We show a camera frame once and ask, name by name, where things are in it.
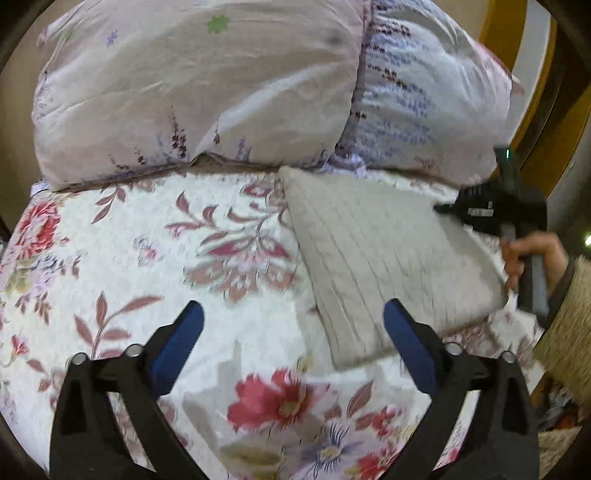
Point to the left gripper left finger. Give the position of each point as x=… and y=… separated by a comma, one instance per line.
x=86, y=442

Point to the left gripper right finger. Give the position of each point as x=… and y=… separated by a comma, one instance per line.
x=502, y=440

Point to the beige cable knit sweater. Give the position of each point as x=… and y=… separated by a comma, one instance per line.
x=365, y=242

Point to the beige knit sleeve forearm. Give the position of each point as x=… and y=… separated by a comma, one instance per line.
x=564, y=348

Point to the lavender print pillow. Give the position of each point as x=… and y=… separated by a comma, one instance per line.
x=428, y=98

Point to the floral bed sheet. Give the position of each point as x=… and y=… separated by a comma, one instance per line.
x=95, y=271

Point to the pale pink floral pillow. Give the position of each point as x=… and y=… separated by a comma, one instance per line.
x=131, y=87

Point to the wooden door frame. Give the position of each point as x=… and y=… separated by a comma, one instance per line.
x=557, y=105

